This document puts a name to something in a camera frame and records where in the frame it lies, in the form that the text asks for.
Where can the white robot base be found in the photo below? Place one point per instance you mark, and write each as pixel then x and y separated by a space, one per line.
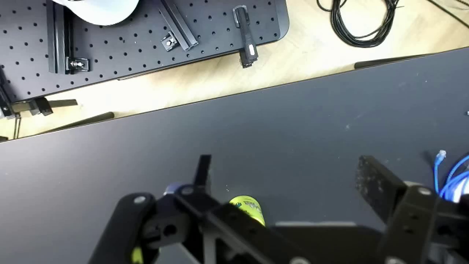
pixel 100 13

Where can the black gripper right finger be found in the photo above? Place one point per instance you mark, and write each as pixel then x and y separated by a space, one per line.
pixel 421 228

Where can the black perforated breadboard plate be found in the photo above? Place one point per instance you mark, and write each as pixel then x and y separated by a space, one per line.
pixel 131 48

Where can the black aluminium rail bracket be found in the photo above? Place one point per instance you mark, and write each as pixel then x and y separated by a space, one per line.
pixel 178 29

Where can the black vertical rail post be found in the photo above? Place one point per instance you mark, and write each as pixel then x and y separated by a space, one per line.
pixel 61 42

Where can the yellow-green ceramic mug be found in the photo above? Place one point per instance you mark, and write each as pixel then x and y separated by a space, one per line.
pixel 250 206

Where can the black clamp handle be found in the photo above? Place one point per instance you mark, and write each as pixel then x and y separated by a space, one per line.
pixel 248 51

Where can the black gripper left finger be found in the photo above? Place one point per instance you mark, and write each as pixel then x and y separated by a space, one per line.
pixel 210 233

